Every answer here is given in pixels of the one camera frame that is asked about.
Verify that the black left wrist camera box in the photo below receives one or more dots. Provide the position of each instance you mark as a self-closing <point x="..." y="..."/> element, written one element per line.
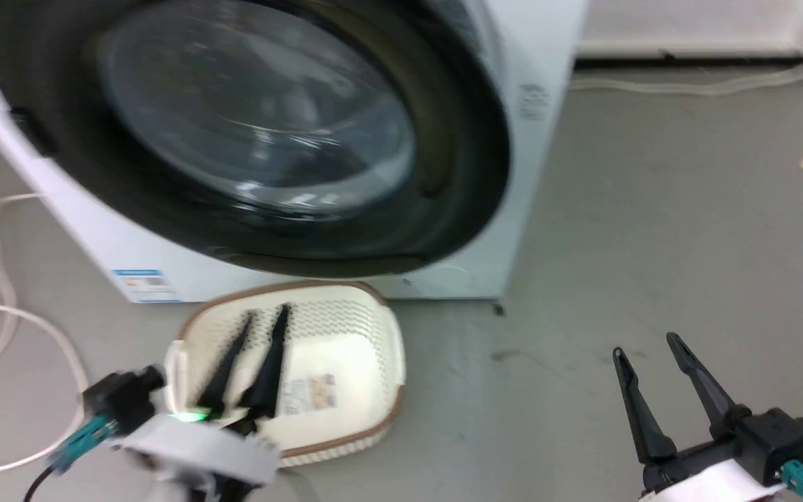
<point x="123" y="397"/>

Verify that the cream laundry basket brown rim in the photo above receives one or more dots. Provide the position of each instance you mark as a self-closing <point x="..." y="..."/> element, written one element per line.
<point x="356" y="362"/>

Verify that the white wall baseboard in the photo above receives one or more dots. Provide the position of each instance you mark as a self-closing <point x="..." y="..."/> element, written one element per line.
<point x="694" y="47"/>

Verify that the black round glass washer door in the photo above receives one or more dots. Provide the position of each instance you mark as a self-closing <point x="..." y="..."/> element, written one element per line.
<point x="255" y="125"/>

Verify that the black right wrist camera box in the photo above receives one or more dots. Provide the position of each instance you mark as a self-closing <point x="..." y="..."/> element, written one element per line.
<point x="785" y="436"/>

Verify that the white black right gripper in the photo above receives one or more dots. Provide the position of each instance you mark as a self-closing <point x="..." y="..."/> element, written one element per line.
<point x="694" y="474"/>

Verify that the blue energy label sticker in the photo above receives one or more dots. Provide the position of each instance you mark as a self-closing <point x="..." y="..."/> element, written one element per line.
<point x="145" y="284"/>

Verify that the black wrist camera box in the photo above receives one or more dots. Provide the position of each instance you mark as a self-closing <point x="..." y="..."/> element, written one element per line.
<point x="785" y="436"/>
<point x="123" y="397"/>

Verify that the white front-load washing machine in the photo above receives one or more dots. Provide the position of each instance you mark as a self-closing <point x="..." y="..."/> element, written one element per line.
<point x="541" y="42"/>

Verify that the white paper label in basket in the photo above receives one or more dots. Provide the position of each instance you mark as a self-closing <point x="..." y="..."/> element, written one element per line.
<point x="311" y="394"/>

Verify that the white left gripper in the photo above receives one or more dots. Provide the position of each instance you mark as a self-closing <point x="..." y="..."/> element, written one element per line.
<point x="192" y="443"/>

